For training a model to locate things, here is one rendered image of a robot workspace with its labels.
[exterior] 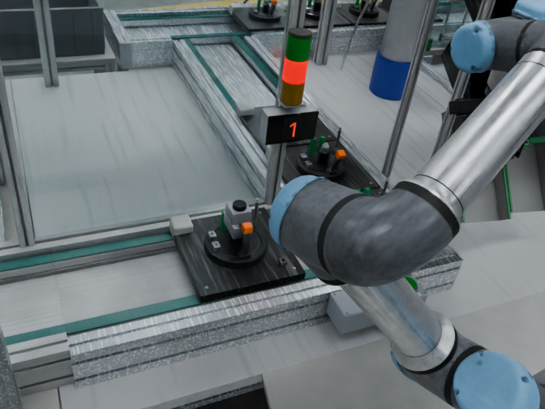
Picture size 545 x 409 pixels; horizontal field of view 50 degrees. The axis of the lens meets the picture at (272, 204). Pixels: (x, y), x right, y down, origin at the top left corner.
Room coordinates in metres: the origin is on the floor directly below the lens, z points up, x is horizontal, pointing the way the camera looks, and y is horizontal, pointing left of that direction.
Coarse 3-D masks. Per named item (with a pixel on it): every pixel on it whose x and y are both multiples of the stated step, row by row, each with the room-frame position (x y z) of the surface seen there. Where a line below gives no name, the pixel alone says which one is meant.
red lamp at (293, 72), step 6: (288, 60) 1.13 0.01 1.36; (288, 66) 1.12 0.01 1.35; (294, 66) 1.12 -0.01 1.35; (300, 66) 1.12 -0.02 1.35; (306, 66) 1.13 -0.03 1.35; (288, 72) 1.12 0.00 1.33; (294, 72) 1.12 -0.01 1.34; (300, 72) 1.12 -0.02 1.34; (306, 72) 1.14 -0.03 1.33; (282, 78) 1.13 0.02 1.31; (288, 78) 1.12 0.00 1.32; (294, 78) 1.12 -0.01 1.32; (300, 78) 1.12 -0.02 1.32
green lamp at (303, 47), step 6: (288, 36) 1.13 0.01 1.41; (288, 42) 1.13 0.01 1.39; (294, 42) 1.12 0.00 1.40; (300, 42) 1.12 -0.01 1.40; (306, 42) 1.12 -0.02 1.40; (288, 48) 1.13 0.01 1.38; (294, 48) 1.12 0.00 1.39; (300, 48) 1.12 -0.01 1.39; (306, 48) 1.12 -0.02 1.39; (288, 54) 1.13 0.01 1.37; (294, 54) 1.12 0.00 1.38; (300, 54) 1.12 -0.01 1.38; (306, 54) 1.13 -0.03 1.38; (294, 60) 1.12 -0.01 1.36; (300, 60) 1.12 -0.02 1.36; (306, 60) 1.13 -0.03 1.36
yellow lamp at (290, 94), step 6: (282, 84) 1.13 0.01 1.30; (288, 84) 1.12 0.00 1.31; (294, 84) 1.12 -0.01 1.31; (300, 84) 1.12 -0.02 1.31; (282, 90) 1.13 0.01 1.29; (288, 90) 1.12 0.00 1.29; (294, 90) 1.12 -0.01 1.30; (300, 90) 1.13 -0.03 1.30; (282, 96) 1.13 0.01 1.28; (288, 96) 1.12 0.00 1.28; (294, 96) 1.12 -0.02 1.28; (300, 96) 1.13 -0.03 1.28; (282, 102) 1.12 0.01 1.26; (288, 102) 1.12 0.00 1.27; (294, 102) 1.12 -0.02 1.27; (300, 102) 1.13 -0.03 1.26
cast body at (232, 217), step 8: (240, 200) 0.98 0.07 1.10; (232, 208) 0.96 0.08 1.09; (240, 208) 0.96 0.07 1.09; (248, 208) 0.97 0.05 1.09; (224, 216) 0.98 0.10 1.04; (232, 216) 0.94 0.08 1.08; (240, 216) 0.95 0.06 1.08; (248, 216) 0.96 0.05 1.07; (232, 224) 0.94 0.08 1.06; (232, 232) 0.94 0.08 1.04; (240, 232) 0.94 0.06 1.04
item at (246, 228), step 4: (240, 224) 0.94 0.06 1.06; (244, 224) 0.93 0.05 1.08; (248, 224) 0.93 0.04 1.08; (244, 228) 0.91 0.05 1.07; (248, 228) 0.92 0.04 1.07; (252, 228) 0.92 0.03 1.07; (244, 232) 0.91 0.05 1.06; (248, 232) 0.92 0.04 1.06; (244, 236) 0.92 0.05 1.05; (248, 236) 0.92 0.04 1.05; (244, 240) 0.92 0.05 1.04; (248, 240) 0.92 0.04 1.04; (244, 244) 0.92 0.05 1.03; (248, 244) 0.92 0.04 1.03; (244, 248) 0.92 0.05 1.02; (248, 248) 0.92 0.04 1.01; (244, 252) 0.92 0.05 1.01; (248, 252) 0.92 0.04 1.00
